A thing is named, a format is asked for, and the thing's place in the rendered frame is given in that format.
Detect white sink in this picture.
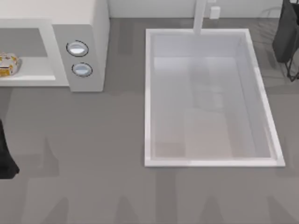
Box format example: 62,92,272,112
143,28,286,168

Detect pale microwave oven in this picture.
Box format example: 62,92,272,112
0,0,110,93

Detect small round microwave knob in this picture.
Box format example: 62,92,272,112
71,62,93,77

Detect large round microwave knob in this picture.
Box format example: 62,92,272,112
66,39,89,57

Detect tall white tap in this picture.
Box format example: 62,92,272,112
192,0,207,36

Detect yellow and white packet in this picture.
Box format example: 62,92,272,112
0,52,23,77

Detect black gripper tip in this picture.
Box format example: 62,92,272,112
0,119,20,180

